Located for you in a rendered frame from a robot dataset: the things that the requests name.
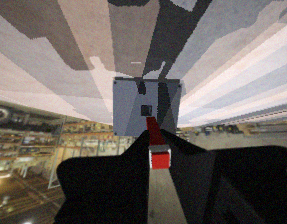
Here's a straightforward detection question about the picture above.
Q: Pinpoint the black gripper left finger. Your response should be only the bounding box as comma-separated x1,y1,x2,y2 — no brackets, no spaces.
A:
56,130,150,224

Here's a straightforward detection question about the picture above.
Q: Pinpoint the grey sloped panel with square hole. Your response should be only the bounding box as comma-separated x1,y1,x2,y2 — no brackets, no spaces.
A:
112,80,183,137

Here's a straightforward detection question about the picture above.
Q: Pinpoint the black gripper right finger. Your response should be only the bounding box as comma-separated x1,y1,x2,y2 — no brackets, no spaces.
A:
160,129,287,224

